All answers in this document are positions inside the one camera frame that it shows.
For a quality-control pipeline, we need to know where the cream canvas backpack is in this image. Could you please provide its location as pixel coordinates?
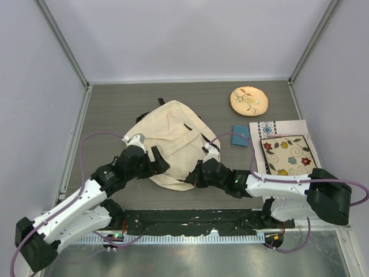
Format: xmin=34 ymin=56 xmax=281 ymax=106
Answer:
xmin=126 ymin=100 xmax=216 ymax=192

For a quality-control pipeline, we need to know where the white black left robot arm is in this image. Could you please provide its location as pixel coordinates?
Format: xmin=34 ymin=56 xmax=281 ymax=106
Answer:
xmin=15 ymin=145 xmax=170 ymax=272

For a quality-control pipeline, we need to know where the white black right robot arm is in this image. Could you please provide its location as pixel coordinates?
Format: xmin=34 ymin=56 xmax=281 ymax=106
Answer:
xmin=185 ymin=158 xmax=352 ymax=228

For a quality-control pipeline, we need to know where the small blue wallet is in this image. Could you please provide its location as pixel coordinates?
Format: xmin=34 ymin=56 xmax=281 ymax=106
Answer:
xmin=231 ymin=125 xmax=250 ymax=147

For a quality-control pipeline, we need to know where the patterned white placemat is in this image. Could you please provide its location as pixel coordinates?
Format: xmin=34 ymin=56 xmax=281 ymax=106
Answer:
xmin=249 ymin=120 xmax=321 ymax=174

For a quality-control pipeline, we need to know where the square flower pattern plate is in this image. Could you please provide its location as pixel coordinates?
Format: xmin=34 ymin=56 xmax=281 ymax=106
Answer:
xmin=260 ymin=136 xmax=320 ymax=176

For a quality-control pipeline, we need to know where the round bird pattern plate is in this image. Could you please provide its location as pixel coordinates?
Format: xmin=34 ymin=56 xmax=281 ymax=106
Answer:
xmin=229 ymin=86 xmax=269 ymax=117

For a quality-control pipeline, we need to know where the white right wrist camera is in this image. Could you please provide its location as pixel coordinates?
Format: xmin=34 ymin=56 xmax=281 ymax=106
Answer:
xmin=202 ymin=143 xmax=220 ymax=163

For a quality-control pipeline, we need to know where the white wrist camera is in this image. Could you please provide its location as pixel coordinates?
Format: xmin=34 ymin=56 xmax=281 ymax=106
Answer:
xmin=122 ymin=133 xmax=146 ymax=152
xmin=202 ymin=143 xmax=220 ymax=163

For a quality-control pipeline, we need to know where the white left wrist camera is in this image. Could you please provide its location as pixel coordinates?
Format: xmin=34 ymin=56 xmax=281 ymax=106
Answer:
xmin=122 ymin=133 xmax=146 ymax=152

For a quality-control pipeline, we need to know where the black mounting base plate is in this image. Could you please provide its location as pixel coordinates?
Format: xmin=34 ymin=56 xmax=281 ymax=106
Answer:
xmin=95 ymin=208 xmax=296 ymax=236

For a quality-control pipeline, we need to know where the white slotted cable duct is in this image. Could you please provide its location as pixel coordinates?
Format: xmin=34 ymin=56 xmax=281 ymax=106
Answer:
xmin=69 ymin=233 xmax=265 ymax=245

